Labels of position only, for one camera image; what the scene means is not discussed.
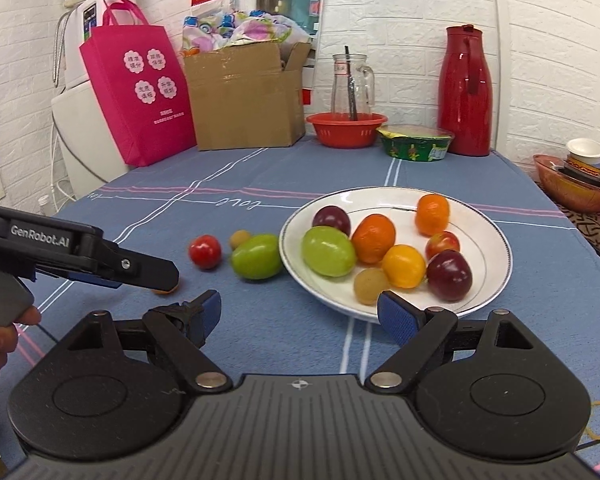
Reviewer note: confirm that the red thermos jug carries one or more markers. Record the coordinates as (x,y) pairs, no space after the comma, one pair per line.
(462,105)

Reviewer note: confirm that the white cup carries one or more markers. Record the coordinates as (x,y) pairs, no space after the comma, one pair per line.
(586,150)

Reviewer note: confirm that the floral cloth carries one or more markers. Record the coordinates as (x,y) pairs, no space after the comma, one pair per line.
(250,27)

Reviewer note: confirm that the red tomato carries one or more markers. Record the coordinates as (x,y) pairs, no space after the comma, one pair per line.
(205,251)

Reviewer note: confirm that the small tan longan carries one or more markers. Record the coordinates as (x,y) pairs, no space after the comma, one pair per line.
(240,238)
(369,285)

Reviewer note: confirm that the glass pitcher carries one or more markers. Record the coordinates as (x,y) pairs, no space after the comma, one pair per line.
(340,90)

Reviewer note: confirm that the green instant noodle bowl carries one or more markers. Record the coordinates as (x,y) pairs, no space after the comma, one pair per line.
(414,147)

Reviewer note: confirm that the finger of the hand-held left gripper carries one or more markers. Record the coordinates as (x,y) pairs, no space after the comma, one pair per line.
(97,280)
(145,270)

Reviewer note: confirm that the red yellow plum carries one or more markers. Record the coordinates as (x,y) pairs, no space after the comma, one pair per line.
(443,242)

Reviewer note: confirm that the blue checked tablecloth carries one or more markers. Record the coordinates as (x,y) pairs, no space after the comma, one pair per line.
(280,340)

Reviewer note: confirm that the person's left hand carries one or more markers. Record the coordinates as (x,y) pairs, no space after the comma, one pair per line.
(0,347)

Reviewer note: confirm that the cardboard box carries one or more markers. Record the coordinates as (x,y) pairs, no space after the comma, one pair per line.
(240,105)

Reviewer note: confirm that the striped paper bowl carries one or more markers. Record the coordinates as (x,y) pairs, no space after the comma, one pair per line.
(582,166)

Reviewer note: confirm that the red colander bowl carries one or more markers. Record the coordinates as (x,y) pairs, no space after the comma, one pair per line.
(345,132)

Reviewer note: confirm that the orange plastic basket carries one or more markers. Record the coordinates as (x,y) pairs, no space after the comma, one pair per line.
(574,195)

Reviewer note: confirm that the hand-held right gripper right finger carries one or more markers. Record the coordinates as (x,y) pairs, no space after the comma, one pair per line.
(394,317)

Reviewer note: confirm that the pink tote bag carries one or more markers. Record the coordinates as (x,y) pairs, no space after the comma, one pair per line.
(140,110)

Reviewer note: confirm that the leopard patterned cloth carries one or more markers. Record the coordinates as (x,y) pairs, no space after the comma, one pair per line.
(594,232)

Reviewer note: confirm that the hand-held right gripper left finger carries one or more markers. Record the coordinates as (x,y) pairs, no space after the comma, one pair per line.
(211,311)

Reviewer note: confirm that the clear plastic bottle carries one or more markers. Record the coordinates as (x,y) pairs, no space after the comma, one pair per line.
(43,204)

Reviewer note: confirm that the black stirrer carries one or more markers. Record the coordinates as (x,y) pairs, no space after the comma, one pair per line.
(351,90)

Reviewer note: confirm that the white water purifier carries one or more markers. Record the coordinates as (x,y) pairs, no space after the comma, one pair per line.
(87,25)

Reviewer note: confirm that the dark red plum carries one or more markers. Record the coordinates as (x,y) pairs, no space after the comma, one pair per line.
(448,275)
(331,219)

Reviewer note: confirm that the white plate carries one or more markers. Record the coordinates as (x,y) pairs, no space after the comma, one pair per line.
(484,240)

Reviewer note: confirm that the orange mandarin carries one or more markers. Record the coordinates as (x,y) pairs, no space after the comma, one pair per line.
(161,292)
(432,214)
(374,238)

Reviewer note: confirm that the yellow citrus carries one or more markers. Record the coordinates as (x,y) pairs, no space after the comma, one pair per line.
(403,266)

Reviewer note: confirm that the small green plum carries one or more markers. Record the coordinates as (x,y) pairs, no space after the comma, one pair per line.
(256,257)

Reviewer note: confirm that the large green plum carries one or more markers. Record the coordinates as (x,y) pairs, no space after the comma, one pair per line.
(328,251)

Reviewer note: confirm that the white water dispenser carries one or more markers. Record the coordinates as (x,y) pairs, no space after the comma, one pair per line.
(80,135)

